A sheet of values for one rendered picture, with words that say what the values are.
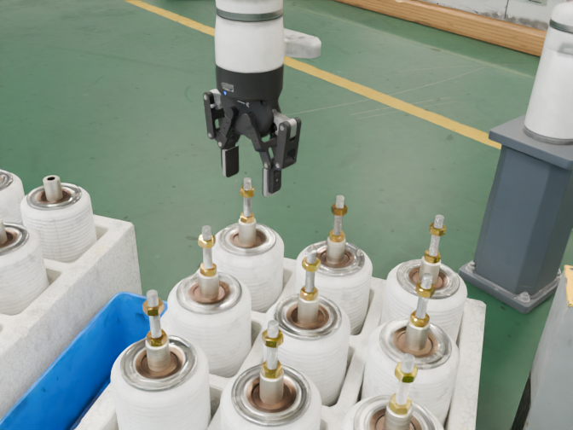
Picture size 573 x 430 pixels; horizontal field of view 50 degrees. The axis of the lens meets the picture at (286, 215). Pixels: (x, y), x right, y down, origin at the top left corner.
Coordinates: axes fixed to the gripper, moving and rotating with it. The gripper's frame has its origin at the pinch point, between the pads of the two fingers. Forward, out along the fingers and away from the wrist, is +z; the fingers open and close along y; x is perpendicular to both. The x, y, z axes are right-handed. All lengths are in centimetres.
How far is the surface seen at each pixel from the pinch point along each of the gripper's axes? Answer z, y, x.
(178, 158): 35, -66, 39
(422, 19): 34, -96, 204
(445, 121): 36, -31, 111
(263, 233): 9.4, 0.3, 2.2
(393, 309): 12.5, 19.5, 4.6
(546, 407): 17.8, 38.1, 8.4
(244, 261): 10.0, 2.4, -3.5
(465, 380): 16.8, 29.9, 4.5
